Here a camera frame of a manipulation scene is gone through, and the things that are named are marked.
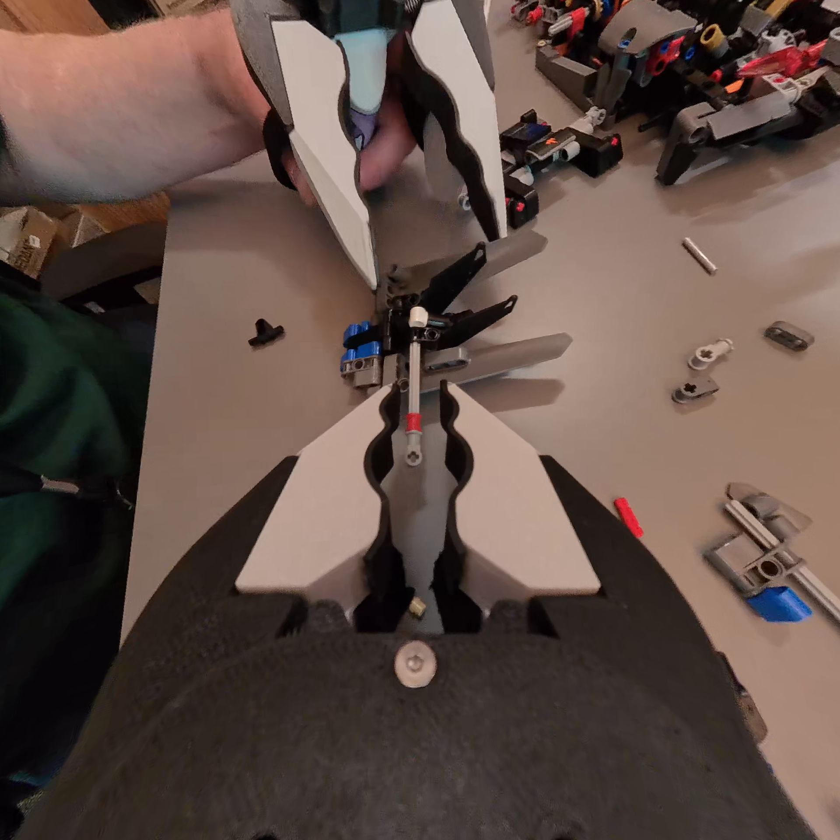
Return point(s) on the black T-shaped lego pin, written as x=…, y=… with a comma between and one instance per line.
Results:
x=266, y=333

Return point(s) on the small dark lego bar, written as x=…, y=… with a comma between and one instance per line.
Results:
x=787, y=334

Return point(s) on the black grey lego module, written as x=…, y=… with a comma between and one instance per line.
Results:
x=564, y=154

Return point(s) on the light grey lego axle connector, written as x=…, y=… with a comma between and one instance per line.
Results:
x=710, y=352

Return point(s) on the dark grey lego axle connector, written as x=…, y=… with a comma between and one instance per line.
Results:
x=694, y=390

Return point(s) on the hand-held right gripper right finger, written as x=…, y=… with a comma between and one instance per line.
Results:
x=525, y=525

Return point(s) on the metal axle with red bush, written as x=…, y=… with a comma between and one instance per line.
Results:
x=413, y=394

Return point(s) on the wooden beam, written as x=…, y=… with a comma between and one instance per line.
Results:
x=46, y=13

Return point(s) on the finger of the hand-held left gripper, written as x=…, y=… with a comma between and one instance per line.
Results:
x=315, y=131
x=469, y=98

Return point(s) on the grey lego frame assembly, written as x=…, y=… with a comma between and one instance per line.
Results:
x=764, y=564

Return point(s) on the person's left hand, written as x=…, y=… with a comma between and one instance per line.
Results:
x=387, y=151

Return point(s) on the red pin piece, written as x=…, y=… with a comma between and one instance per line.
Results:
x=628, y=517

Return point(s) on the light grey lego axle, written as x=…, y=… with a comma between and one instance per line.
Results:
x=699, y=254

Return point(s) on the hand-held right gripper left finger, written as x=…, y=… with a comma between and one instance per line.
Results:
x=308, y=525

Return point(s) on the grey black lego subassembly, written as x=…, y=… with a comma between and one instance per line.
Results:
x=459, y=348

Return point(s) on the person's left forearm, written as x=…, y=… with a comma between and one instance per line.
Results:
x=131, y=111

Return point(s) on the person's green shirt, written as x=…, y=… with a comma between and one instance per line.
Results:
x=59, y=394

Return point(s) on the partly built lego car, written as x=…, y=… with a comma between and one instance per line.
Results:
x=689, y=79

